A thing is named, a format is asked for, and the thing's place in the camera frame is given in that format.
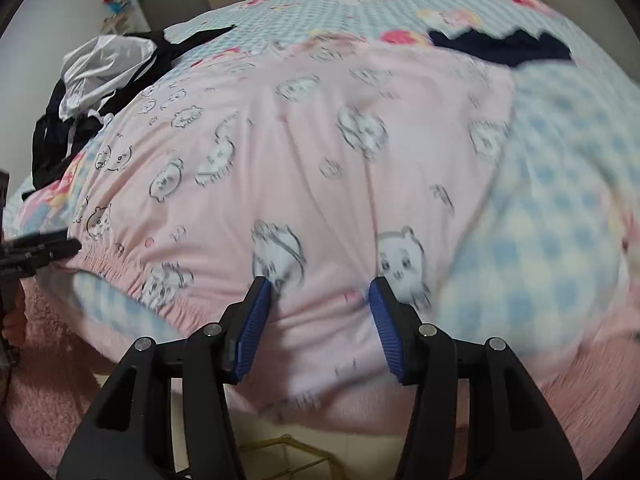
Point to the colourful toy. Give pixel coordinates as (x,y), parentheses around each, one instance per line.
(116,0)

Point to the blue checked cartoon blanket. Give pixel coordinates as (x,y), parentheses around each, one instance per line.
(550,185)

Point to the small light shelf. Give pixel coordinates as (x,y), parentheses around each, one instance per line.
(119,24)

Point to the black and white clothes pile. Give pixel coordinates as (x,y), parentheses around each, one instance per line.
(50,145)

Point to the white satin garment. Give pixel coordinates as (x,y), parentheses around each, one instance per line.
(105,67)

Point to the pink fluffy bedspread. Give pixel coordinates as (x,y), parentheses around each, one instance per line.
(50,410)

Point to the pink printed pajama pants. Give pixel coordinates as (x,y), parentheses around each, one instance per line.
(300,160)

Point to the navy garment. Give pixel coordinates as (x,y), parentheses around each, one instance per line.
(500,47)

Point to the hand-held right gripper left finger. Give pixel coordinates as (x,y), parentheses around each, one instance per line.
(255,330)

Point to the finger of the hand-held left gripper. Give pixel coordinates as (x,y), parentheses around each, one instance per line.
(45,250)

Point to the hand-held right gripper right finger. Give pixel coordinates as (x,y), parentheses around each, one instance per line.
(387,330)

